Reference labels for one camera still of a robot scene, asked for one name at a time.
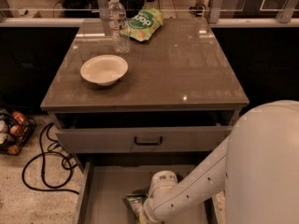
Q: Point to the green jalapeno chip bag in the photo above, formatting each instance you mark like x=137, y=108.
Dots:
x=136, y=201

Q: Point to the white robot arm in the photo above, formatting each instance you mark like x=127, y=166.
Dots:
x=256, y=165

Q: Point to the grey drawer cabinet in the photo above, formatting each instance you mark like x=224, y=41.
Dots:
x=181, y=68

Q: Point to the grey top drawer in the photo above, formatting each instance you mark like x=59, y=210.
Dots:
x=182, y=131

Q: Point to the green snack bag on counter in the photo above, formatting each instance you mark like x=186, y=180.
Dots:
x=145, y=23

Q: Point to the grey open middle drawer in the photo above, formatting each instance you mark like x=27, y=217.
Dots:
x=102, y=199

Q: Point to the white paper bowl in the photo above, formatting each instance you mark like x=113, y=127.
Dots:
x=104, y=70

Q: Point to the clear plastic water bottle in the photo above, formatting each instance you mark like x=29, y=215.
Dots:
x=119, y=27

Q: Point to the black drawer handle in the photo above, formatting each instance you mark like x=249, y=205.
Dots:
x=148, y=143

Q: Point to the black wire basket with items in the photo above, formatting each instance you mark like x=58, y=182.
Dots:
x=15, y=130

